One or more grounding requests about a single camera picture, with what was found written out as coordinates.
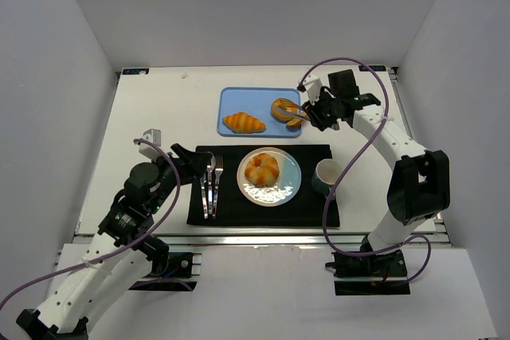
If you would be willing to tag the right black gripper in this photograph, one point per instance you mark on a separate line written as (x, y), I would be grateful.
(321, 111)

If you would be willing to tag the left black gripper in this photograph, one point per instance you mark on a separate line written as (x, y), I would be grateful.
(182, 161)

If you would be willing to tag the orange bread slice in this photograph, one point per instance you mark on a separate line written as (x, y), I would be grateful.
(284, 116)

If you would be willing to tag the round bread roll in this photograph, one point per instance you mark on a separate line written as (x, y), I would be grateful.
(262, 170)

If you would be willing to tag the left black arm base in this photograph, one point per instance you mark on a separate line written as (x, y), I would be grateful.
(179, 272)

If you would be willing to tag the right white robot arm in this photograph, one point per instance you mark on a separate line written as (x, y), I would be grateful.
(420, 182)

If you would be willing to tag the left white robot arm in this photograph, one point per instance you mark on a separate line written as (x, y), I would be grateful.
(122, 251)

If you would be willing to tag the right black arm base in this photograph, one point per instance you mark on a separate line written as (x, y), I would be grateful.
(367, 276)

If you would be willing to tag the silver knife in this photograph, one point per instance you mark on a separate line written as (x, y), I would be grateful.
(205, 192)

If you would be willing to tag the silver fork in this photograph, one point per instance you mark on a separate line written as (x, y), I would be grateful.
(218, 170)

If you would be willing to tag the blue plastic tray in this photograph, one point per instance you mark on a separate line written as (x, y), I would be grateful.
(257, 103)

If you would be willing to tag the black placemat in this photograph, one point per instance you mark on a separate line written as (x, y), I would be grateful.
(235, 210)

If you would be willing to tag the striped croissant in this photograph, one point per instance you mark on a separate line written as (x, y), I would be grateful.
(243, 123)

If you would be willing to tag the green mug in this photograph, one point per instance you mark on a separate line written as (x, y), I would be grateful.
(325, 175)

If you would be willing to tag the white and blue plate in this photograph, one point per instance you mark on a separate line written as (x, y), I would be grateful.
(284, 188)

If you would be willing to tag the right blue corner label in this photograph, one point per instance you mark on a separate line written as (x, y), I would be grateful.
(374, 68)

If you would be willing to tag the blue corner label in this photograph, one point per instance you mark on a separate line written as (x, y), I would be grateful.
(374, 68)
(134, 71)

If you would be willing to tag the left blue corner label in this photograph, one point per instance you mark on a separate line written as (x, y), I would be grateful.
(134, 71)

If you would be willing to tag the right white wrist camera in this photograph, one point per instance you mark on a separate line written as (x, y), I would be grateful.
(312, 85)

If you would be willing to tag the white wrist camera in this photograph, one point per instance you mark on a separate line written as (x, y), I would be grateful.
(153, 136)
(312, 85)

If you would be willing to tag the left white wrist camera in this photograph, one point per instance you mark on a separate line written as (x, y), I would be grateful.
(153, 136)

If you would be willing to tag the aluminium table frame rail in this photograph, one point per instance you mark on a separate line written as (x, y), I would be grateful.
(183, 104)

